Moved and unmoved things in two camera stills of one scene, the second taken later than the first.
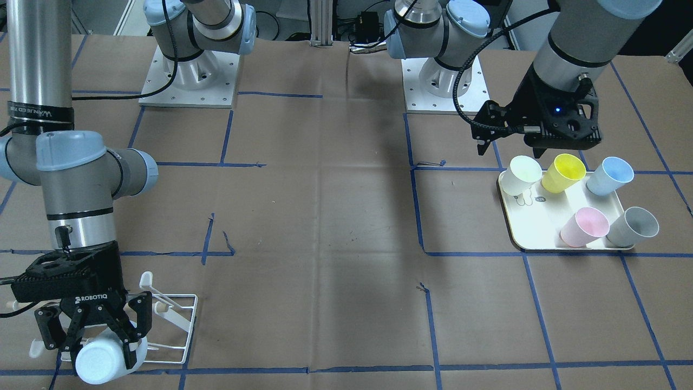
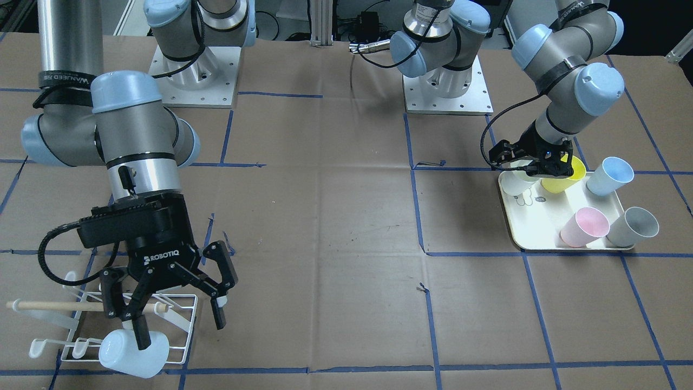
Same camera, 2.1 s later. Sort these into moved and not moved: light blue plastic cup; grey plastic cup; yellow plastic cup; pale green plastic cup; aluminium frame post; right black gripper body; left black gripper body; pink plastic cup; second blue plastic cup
Moved: right black gripper body; light blue plastic cup; left black gripper body
Not moved: aluminium frame post; yellow plastic cup; grey plastic cup; second blue plastic cup; pale green plastic cup; pink plastic cup
